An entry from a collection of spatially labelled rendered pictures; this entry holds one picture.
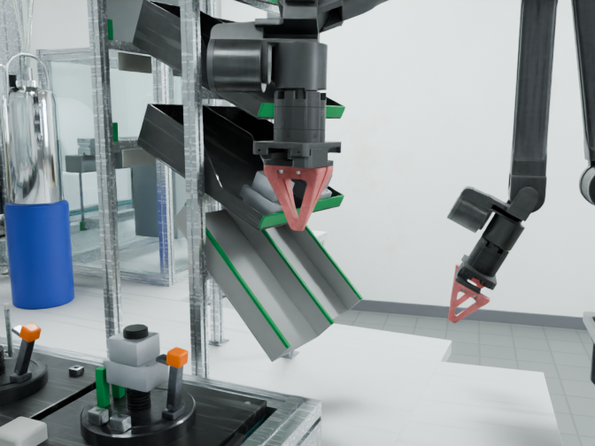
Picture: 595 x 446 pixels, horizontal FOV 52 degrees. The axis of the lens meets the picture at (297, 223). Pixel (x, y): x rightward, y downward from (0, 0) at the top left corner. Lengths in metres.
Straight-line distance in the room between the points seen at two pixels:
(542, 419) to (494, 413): 0.07
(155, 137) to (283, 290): 0.33
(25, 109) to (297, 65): 1.10
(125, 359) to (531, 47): 0.80
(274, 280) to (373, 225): 3.22
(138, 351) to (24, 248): 0.97
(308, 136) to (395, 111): 3.52
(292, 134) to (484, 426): 0.62
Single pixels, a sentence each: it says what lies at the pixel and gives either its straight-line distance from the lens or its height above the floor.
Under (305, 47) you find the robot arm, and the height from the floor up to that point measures 1.42.
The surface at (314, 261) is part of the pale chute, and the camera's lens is 1.18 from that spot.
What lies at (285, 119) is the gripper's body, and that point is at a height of 1.35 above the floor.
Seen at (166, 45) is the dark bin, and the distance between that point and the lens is 1.00.
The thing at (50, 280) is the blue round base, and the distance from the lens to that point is 1.71.
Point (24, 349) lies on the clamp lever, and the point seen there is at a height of 1.04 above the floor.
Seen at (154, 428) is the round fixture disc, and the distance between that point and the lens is 0.77.
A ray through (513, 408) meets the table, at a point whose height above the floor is 0.86.
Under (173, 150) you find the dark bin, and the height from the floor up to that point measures 1.30.
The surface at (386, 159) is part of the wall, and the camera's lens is 4.19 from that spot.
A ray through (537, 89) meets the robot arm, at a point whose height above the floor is 1.39.
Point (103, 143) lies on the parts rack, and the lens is 1.02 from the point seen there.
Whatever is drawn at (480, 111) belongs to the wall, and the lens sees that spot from 4.14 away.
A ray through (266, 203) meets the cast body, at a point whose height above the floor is 1.22.
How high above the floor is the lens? 1.35
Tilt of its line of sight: 10 degrees down
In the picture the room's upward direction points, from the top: straight up
